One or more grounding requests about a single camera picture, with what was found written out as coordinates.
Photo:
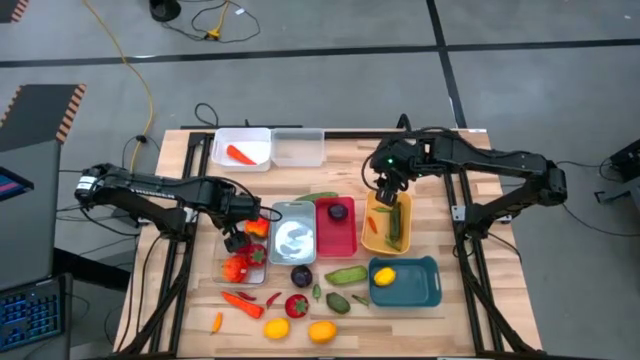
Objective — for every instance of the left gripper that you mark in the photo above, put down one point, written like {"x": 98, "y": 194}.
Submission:
{"x": 240, "y": 210}

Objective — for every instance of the small green chili pepper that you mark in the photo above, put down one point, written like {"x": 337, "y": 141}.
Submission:
{"x": 382, "y": 209}
{"x": 392, "y": 244}

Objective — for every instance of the clear plastic bin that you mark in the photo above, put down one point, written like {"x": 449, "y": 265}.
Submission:
{"x": 227, "y": 270}

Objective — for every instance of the dark green avocado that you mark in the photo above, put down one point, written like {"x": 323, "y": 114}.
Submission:
{"x": 338, "y": 303}

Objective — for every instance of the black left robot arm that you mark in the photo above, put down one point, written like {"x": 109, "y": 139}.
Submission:
{"x": 150, "y": 187}

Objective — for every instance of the white plastic container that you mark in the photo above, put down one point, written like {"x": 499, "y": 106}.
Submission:
{"x": 250, "y": 140}

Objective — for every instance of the laptop screen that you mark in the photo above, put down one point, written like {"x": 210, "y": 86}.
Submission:
{"x": 12, "y": 185}

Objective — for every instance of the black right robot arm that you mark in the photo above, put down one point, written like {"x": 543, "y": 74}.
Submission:
{"x": 490, "y": 155}

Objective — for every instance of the orange fruit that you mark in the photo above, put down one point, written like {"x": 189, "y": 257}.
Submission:
{"x": 321, "y": 334}

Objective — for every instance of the light green cucumber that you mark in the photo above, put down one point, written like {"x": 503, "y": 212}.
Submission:
{"x": 345, "y": 275}

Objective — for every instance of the backlit keyboard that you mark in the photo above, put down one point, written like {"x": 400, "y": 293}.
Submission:
{"x": 30, "y": 315}

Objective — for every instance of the small orange toy vegetable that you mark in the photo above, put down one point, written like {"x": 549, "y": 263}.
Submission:
{"x": 372, "y": 225}

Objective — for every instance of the orange bell pepper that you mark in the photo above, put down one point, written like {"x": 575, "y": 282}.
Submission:
{"x": 235, "y": 270}

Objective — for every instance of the green pea pod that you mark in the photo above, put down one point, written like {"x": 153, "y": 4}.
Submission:
{"x": 360, "y": 300}

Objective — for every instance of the purple plum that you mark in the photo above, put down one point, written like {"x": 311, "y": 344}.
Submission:
{"x": 338, "y": 212}

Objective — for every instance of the black aluminium table frame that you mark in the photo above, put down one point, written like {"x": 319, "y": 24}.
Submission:
{"x": 350, "y": 135}

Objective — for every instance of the yellow-orange bell pepper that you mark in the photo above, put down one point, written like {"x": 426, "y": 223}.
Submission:
{"x": 259, "y": 229}

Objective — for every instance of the light grey plastic basket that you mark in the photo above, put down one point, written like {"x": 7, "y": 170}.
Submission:
{"x": 280, "y": 215}

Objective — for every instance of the black round stand base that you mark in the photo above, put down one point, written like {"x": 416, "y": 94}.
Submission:
{"x": 165, "y": 9}

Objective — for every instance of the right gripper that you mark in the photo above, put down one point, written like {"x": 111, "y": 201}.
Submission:
{"x": 395, "y": 162}

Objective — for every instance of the grey metal stand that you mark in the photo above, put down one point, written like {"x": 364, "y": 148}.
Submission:
{"x": 620, "y": 196}

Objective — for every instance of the teal plastic basket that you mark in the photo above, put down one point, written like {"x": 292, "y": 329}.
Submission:
{"x": 415, "y": 285}

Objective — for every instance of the black clamp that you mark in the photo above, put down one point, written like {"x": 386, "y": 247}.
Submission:
{"x": 404, "y": 124}

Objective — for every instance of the dark purple eggplant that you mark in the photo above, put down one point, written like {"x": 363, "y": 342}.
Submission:
{"x": 301, "y": 277}

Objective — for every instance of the yellow extension plug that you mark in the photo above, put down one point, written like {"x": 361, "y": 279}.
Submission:
{"x": 214, "y": 34}

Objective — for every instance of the small orange chili pepper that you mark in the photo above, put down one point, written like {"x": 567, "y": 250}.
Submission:
{"x": 217, "y": 323}

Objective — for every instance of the frosted translucent plastic container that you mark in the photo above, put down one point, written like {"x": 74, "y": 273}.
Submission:
{"x": 297, "y": 150}

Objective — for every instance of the black equipment box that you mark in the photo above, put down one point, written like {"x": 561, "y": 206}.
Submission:
{"x": 627, "y": 161}

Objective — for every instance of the yellow plastic basket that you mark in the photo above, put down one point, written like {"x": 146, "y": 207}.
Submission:
{"x": 380, "y": 247}

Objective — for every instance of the red chili pepper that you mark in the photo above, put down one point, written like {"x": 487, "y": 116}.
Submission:
{"x": 273, "y": 299}
{"x": 245, "y": 296}

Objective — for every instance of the red plastic basket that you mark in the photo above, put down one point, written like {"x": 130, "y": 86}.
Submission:
{"x": 336, "y": 240}

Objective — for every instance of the striped-edge black floor mat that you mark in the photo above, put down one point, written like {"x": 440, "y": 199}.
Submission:
{"x": 35, "y": 115}
{"x": 10, "y": 9}

